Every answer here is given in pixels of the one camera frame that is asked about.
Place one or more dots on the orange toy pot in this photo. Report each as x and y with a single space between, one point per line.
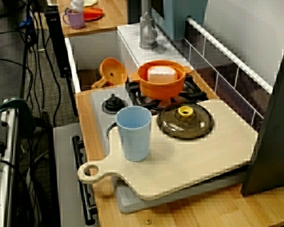
161 89

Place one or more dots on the smoked glass lid yellow knob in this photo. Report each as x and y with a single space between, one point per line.
184 127

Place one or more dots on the white oven door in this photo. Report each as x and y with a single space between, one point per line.
66 177

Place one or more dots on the green power drill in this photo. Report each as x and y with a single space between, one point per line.
14 102

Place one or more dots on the light blue plastic cup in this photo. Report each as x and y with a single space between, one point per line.
135 142

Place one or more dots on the dark tiled backsplash panel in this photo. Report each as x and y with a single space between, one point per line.
229 82

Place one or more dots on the white toy sink unit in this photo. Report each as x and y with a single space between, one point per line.
94 52

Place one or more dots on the orange plastic funnel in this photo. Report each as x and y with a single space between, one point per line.
111 71

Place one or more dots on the grey toy stove panel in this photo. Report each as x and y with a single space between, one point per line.
98 111

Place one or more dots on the white crumpled cloth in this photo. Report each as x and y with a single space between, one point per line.
77 5

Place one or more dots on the black rectangular post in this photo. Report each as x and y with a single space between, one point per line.
55 35

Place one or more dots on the purple plastic mug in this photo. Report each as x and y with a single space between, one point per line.
77 20

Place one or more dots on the pale pink block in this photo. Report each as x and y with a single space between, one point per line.
161 74

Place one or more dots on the red plastic plate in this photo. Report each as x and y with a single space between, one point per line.
93 14

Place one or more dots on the black stove knob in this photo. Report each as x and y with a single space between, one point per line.
113 104

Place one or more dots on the black burner grate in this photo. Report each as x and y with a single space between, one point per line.
198 94

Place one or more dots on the small brass screw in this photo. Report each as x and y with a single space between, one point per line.
148 221

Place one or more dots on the grey toy faucet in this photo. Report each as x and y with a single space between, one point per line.
148 35

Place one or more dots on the aluminium frame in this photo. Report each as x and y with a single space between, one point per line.
4 165

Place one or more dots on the cream plate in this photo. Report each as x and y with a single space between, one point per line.
90 2

